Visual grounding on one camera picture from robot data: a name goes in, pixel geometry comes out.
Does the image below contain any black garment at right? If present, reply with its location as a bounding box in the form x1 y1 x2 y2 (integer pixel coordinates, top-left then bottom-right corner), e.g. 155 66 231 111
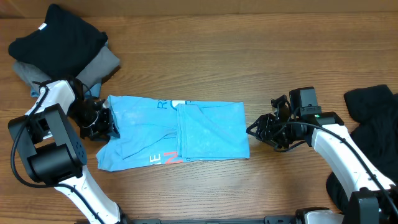
325 84 398 212

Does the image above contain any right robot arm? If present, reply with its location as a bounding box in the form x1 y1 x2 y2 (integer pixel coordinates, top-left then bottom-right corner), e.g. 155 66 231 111
246 87 397 224

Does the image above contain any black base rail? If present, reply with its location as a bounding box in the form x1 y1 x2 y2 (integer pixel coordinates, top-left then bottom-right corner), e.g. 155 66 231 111
121 215 301 224

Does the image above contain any folded black shirt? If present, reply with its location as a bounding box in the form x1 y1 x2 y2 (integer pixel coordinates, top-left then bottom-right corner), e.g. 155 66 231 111
8 4 108 79

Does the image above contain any light blue printed t-shirt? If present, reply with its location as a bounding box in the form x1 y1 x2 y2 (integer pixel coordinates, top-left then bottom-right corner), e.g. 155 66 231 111
96 95 250 172

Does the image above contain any folded grey shirt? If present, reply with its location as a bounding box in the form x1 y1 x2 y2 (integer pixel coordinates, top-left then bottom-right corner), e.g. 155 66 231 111
12 45 120 93

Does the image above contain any folded blue shirt under stack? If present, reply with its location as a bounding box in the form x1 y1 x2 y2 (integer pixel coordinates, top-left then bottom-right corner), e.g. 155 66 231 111
30 83 101 99

